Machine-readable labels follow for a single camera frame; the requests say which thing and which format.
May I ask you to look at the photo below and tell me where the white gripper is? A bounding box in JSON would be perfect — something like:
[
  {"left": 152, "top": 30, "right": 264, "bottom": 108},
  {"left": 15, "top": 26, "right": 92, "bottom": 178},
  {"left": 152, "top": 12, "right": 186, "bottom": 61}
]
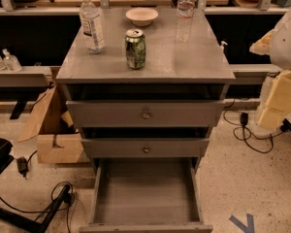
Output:
[{"left": 249, "top": 8, "right": 291, "bottom": 130}]

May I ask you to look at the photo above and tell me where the blue label plastic bottle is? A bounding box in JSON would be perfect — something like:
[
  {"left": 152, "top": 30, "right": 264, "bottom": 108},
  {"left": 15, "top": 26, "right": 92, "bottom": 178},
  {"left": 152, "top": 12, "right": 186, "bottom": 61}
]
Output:
[{"left": 79, "top": 0, "right": 105, "bottom": 53}]

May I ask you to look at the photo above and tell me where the small white pump bottle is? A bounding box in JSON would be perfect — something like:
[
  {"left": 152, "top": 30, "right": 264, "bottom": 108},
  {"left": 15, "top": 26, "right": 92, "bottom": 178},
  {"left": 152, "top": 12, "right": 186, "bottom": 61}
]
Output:
[{"left": 220, "top": 41, "right": 228, "bottom": 53}]

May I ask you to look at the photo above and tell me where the clear plastic water bottle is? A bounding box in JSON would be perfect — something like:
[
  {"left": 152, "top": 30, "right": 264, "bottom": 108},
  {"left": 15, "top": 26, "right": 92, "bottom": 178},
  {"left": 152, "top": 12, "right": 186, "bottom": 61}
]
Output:
[{"left": 176, "top": 0, "right": 195, "bottom": 43}]

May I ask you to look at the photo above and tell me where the grey wooden drawer cabinet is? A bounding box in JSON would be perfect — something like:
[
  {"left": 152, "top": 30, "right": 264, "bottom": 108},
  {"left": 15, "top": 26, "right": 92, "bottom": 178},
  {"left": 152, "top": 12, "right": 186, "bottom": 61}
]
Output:
[{"left": 56, "top": 8, "right": 235, "bottom": 168}]

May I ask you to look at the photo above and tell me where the grey top drawer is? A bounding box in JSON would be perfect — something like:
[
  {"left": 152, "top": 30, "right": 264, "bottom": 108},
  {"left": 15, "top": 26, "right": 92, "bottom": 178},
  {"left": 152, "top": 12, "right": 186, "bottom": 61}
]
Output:
[{"left": 67, "top": 101, "right": 223, "bottom": 127}]

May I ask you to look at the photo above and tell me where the grey open bottom drawer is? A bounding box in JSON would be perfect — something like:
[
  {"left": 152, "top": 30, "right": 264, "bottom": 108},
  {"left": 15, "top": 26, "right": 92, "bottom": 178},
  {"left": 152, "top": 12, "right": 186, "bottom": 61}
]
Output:
[{"left": 80, "top": 158, "right": 213, "bottom": 233}]

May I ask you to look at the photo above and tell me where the grey middle drawer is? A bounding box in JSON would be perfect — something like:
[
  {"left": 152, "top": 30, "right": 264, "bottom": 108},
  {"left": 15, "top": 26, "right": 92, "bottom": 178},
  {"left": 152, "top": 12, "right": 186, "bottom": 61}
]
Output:
[{"left": 81, "top": 138, "right": 209, "bottom": 158}]

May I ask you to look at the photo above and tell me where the clear sanitizer bottle right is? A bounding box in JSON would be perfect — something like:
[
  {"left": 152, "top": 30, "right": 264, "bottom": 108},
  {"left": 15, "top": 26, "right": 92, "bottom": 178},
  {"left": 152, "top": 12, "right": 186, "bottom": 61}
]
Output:
[{"left": 3, "top": 49, "right": 22, "bottom": 72}]

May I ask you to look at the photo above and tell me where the black power adapter right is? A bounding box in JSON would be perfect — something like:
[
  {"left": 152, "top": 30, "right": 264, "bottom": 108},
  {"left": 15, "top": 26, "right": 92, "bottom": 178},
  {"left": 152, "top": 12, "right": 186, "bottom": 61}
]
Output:
[{"left": 240, "top": 113, "right": 248, "bottom": 126}]

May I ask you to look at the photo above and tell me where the black power adapter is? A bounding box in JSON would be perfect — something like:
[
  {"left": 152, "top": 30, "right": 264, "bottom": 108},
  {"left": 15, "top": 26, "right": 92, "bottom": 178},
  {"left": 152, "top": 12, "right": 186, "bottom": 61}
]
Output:
[
  {"left": 240, "top": 113, "right": 248, "bottom": 126},
  {"left": 16, "top": 157, "right": 28, "bottom": 176}
]

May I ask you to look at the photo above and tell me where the green soda can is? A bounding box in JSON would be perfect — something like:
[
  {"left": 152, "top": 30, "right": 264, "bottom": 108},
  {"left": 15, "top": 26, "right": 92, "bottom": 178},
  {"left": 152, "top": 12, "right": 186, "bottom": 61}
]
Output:
[{"left": 125, "top": 28, "right": 146, "bottom": 70}]

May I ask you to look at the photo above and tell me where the white paper bowl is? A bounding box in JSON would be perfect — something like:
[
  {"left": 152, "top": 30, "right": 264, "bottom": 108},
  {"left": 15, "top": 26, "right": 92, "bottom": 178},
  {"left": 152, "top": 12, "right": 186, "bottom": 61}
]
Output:
[{"left": 125, "top": 8, "right": 158, "bottom": 27}]

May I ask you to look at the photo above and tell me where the brown cardboard box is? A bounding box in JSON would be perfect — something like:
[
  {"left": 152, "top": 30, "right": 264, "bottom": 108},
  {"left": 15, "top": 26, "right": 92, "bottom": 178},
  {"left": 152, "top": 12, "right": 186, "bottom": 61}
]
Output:
[{"left": 16, "top": 65, "right": 91, "bottom": 165}]

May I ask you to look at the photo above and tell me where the black power adapter left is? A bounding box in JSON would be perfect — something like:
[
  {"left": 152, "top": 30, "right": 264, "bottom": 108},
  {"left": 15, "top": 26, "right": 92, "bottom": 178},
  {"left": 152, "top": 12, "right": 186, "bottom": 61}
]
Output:
[{"left": 16, "top": 157, "right": 28, "bottom": 176}]

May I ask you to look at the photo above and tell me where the black metal stand base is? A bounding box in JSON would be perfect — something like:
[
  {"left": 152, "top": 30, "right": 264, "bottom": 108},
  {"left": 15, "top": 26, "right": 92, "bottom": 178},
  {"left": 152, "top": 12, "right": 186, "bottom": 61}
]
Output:
[{"left": 0, "top": 182, "right": 75, "bottom": 233}]

